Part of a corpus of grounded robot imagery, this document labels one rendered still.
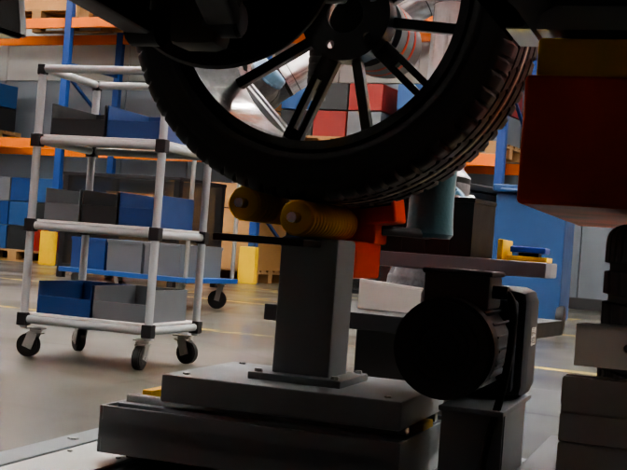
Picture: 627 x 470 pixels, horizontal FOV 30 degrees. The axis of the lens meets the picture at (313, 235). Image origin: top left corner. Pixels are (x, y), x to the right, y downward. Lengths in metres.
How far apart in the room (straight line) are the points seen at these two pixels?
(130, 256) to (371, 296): 4.61
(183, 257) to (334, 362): 5.39
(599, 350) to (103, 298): 3.01
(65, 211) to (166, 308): 0.48
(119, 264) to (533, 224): 2.76
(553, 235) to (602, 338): 6.79
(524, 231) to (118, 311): 4.50
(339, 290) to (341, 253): 0.06
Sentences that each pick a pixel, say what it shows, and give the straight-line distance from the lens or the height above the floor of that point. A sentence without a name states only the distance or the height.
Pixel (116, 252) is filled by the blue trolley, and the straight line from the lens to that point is 7.55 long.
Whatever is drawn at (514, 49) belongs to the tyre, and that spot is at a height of 0.77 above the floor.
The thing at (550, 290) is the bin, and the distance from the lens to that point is 7.99.
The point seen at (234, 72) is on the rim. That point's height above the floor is 0.75.
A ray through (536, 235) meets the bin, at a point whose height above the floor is 0.64.
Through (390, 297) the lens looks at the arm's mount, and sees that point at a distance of 2.96.
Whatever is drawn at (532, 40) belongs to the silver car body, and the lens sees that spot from 1.59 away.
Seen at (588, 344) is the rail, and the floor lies 0.37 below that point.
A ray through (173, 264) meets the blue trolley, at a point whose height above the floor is 0.28.
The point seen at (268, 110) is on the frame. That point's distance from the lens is 2.17.
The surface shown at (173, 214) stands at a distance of 4.04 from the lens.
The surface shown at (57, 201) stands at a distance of 4.18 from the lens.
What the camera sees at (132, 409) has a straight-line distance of 1.91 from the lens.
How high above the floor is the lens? 0.45
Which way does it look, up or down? 1 degrees up
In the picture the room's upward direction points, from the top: 4 degrees clockwise
